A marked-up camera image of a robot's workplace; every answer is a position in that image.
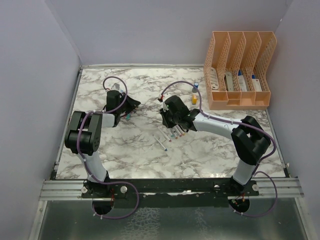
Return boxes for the teal capped marker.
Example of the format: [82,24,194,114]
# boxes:
[168,128,175,138]

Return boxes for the blue capped marker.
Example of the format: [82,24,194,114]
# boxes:
[152,135,168,152]

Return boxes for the purple capped marker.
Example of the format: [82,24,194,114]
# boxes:
[158,127,172,142]

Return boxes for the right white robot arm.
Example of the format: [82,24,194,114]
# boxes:
[159,95,272,196]

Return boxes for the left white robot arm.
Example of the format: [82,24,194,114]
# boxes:
[64,90,141,198]

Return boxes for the yellow self-inking stamp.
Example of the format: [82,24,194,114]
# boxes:
[191,94,198,105]

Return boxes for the white printed card package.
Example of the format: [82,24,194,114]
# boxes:
[209,67,220,91]

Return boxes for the peach plastic desk organizer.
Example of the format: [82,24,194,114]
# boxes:
[203,31,277,110]

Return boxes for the white blue box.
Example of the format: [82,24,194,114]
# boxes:
[238,70,248,92]

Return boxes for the white red box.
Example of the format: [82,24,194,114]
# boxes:
[251,74,262,92]

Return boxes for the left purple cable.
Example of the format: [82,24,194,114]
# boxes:
[77,76,140,221]

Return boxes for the purple cable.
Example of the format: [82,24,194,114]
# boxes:
[157,81,278,218]
[77,76,140,221]

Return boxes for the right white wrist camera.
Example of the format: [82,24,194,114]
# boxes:
[158,95,168,112]

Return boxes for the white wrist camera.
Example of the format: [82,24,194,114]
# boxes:
[158,95,168,112]
[110,83,121,92]

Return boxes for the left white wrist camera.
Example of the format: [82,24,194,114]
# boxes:
[110,83,121,92]

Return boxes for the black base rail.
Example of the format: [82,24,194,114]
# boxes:
[81,178,259,209]

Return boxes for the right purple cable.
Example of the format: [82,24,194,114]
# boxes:
[157,81,278,218]

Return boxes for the aluminium frame rail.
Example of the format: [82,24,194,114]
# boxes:
[40,177,304,201]

